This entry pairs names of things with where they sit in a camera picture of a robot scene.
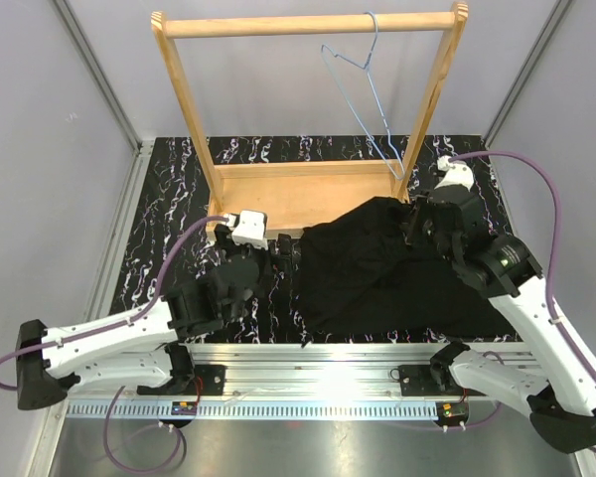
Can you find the right aluminium frame post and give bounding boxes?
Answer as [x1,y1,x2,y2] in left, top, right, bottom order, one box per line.
[483,0,575,146]

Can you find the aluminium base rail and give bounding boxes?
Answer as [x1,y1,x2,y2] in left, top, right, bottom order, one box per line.
[71,343,448,400]

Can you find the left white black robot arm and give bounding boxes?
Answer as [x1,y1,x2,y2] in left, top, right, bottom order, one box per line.
[16,225,293,410]

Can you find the wooden clothes rack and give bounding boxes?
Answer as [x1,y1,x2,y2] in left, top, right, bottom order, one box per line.
[150,1,470,243]

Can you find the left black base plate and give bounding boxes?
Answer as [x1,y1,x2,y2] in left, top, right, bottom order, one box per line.
[136,364,226,397]

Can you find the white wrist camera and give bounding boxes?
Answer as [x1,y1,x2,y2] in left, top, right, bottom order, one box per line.
[435,155,475,191]
[223,210,268,250]

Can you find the slotted grey cable duct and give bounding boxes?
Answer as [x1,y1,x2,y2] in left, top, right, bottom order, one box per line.
[67,399,469,422]

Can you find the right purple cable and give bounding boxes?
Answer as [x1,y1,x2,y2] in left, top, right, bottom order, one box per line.
[451,149,596,461]

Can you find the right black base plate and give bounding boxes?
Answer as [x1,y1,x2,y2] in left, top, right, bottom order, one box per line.
[395,365,483,398]

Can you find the aluminium frame post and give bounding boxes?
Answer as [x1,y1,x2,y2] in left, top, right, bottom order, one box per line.
[483,0,575,146]
[50,0,144,154]

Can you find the black trousers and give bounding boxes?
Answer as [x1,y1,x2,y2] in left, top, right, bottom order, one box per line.
[296,197,519,343]

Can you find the left aluminium frame post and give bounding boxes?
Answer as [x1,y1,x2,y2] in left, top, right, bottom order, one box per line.
[50,0,144,154]

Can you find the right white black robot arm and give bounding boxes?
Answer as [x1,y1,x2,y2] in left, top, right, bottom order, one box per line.
[405,185,596,454]

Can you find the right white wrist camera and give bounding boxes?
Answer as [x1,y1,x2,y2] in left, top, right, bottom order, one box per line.
[435,155,475,191]

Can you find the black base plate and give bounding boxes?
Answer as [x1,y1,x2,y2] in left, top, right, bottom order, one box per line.
[136,364,226,397]
[395,365,483,398]

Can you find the light blue wire hanger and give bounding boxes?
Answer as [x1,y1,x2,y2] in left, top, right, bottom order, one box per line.
[320,11,405,180]

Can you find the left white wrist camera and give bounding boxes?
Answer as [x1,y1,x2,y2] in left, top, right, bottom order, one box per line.
[223,210,268,250]

